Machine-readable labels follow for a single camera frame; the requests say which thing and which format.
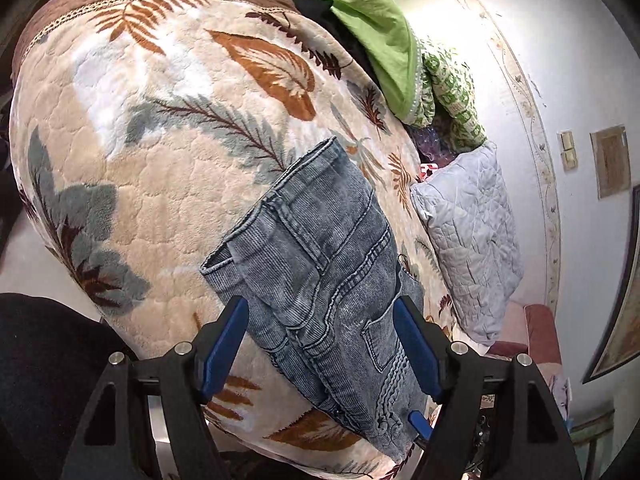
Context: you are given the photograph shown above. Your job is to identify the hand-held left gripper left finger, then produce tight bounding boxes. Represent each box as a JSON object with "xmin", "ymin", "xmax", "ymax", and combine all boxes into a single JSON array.
[{"xmin": 62, "ymin": 297, "xmax": 249, "ymax": 480}]

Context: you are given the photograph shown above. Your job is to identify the framed wall picture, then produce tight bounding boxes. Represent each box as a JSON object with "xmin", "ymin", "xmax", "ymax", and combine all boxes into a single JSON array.
[{"xmin": 581, "ymin": 240, "xmax": 640, "ymax": 385}]

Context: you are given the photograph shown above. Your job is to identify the grey quilted pillow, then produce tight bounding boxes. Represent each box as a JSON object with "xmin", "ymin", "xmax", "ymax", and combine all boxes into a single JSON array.
[{"xmin": 410, "ymin": 141, "xmax": 525, "ymax": 346}]

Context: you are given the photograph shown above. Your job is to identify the purple cloth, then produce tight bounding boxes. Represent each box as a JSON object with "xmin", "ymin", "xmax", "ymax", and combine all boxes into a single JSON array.
[{"xmin": 407, "ymin": 120, "xmax": 458, "ymax": 166}]

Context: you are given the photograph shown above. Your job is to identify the pink striped sofa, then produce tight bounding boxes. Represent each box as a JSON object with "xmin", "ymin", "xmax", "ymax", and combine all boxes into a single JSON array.
[{"xmin": 487, "ymin": 304, "xmax": 568, "ymax": 411}]

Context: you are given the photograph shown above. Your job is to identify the wall light switch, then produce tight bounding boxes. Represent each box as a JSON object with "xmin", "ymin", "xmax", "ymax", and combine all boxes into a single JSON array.
[{"xmin": 557, "ymin": 130, "xmax": 579, "ymax": 171}]

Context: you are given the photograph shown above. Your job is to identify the leaf-patterned plush blanket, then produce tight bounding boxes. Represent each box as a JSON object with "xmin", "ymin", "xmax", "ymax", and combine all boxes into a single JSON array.
[{"xmin": 9, "ymin": 0, "xmax": 481, "ymax": 480}]

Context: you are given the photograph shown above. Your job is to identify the green patterned white quilt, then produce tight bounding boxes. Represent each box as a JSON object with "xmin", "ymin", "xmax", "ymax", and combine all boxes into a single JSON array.
[{"xmin": 410, "ymin": 40, "xmax": 488, "ymax": 153}]

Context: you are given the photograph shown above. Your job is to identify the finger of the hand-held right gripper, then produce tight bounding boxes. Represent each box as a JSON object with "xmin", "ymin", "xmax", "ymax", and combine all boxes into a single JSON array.
[{"xmin": 407, "ymin": 410, "xmax": 441, "ymax": 448}]

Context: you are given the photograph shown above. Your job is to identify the plain green cloth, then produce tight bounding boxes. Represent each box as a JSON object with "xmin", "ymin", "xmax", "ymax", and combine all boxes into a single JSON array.
[{"xmin": 294, "ymin": 0, "xmax": 426, "ymax": 123}]

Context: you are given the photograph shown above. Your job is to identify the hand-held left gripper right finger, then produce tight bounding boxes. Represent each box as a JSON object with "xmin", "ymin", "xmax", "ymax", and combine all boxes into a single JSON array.
[{"xmin": 395, "ymin": 295, "xmax": 583, "ymax": 480}]

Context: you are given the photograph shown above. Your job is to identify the grey washed denim pants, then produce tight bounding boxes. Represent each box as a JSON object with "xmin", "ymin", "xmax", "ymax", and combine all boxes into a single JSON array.
[{"xmin": 200, "ymin": 137, "xmax": 441, "ymax": 463}]

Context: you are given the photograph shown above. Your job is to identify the dark cloth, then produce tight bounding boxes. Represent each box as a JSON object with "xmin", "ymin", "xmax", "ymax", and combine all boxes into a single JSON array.
[{"xmin": 292, "ymin": 0, "xmax": 381, "ymax": 86}]

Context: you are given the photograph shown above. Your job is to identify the beige wall panel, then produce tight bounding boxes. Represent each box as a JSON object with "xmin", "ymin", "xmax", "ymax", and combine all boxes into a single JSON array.
[{"xmin": 590, "ymin": 125, "xmax": 632, "ymax": 200}]

